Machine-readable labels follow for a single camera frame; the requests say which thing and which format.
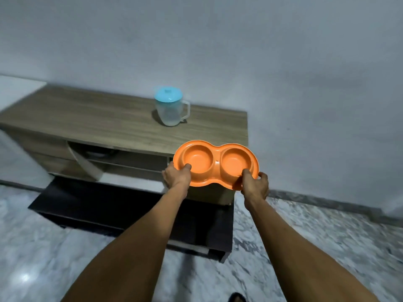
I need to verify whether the orange double pet bowl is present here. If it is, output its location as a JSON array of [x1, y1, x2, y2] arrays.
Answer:
[[173, 140, 259, 191]]

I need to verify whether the person's left forearm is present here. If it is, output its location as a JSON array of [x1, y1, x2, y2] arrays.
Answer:
[[61, 183, 188, 302]]

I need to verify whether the wooden cabinet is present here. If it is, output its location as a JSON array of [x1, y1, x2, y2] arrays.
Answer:
[[0, 85, 249, 206]]

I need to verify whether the black low table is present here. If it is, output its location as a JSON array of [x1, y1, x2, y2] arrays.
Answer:
[[28, 177, 235, 264]]

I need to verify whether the person's right hand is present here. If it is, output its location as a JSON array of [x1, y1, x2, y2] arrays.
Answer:
[[241, 169, 269, 202]]

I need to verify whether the clear jug with blue lid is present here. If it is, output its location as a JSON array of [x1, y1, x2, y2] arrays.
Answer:
[[154, 86, 191, 127]]

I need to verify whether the person's left hand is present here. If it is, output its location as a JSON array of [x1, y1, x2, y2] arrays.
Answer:
[[162, 162, 192, 190]]

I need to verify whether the person's right forearm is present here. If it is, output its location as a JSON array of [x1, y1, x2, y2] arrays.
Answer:
[[244, 198, 380, 302]]

